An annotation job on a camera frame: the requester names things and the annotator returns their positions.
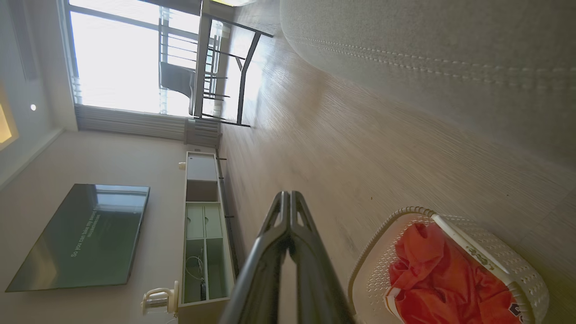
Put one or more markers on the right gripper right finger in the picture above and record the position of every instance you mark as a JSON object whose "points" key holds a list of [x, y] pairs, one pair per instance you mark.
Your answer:
{"points": [[317, 283]]}

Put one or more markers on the grey pleated curtain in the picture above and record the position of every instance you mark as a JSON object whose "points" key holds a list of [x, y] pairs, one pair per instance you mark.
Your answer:
{"points": [[135, 122]]}

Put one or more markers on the grey fabric sofa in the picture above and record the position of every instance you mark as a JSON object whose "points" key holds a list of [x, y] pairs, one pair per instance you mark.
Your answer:
{"points": [[432, 49]]}

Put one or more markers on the large bright window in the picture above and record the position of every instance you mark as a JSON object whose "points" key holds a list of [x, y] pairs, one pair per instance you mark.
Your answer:
{"points": [[117, 58]]}

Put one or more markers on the wall mounted flat television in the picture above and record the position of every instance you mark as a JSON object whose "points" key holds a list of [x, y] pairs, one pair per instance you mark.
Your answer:
{"points": [[85, 238]]}

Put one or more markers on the white woven plastic laundry basket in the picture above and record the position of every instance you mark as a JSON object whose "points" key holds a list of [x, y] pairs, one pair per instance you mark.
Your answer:
{"points": [[378, 279]]}

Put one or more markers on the white countertop appliance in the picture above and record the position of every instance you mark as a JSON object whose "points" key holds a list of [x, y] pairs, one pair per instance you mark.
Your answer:
{"points": [[157, 300]]}

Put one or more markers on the grey chair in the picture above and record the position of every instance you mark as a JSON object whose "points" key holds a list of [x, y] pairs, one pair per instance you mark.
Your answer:
{"points": [[177, 78]]}

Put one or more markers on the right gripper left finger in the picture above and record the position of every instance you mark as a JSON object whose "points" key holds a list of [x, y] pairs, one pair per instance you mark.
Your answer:
{"points": [[258, 279]]}

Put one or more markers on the black frame table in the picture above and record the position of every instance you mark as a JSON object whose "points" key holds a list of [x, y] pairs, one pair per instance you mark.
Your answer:
{"points": [[245, 76]]}

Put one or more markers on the white garment with red stripes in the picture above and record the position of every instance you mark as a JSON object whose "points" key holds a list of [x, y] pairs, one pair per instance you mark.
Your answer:
{"points": [[390, 302]]}

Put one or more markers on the white television cabinet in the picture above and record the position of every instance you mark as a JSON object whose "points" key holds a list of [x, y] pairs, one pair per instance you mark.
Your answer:
{"points": [[202, 180]]}

